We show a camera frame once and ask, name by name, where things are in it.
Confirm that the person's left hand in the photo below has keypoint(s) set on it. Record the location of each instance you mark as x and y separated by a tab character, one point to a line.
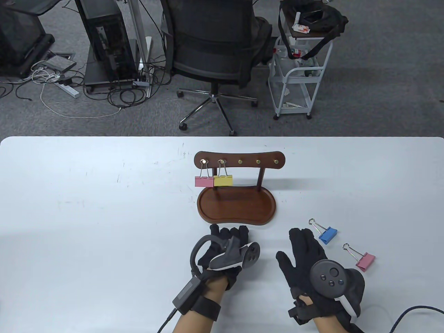
211	253

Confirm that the person's right hand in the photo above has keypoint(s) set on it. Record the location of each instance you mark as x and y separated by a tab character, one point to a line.
301	256

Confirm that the grey handheld controller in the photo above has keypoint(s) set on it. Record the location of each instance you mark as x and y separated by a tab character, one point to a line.
230	256
329	279

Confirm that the blue binder clip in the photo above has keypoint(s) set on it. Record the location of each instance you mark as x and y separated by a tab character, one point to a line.
327	236

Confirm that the brown wooden key rack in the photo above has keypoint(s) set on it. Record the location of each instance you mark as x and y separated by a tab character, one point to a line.
236	208

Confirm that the pink binder clip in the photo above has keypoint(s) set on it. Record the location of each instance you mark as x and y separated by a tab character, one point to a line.
366	262
204	181

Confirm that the yellow binder clip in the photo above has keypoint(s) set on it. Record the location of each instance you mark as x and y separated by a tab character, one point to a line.
223	180

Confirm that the person's left forearm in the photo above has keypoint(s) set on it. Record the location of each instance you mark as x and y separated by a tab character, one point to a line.
194	324

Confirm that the person's right forearm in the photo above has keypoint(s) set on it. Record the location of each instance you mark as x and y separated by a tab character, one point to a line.
327	326

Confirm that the white rolling cart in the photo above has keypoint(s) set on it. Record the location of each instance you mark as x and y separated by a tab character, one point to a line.
291	81

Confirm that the black mesh office chair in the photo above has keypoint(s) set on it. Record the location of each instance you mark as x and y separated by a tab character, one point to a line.
204	41

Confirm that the black tower stand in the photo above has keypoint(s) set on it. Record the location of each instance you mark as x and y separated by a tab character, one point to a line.
95	74

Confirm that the white power strip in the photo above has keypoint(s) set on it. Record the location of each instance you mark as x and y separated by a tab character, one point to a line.
69	91

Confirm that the white packet red print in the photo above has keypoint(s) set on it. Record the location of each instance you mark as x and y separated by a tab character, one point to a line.
301	29

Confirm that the small white tube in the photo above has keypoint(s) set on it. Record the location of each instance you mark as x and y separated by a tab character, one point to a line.
298	18

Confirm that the black computer tower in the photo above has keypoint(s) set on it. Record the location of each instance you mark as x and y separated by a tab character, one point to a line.
107	34

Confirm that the grey floor socket plate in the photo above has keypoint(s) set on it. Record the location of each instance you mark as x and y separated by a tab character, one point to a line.
60	63

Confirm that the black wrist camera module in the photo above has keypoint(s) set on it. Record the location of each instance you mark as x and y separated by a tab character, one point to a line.
187	295

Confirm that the aluminium frame post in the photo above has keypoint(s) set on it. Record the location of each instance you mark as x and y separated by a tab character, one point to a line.
135	20

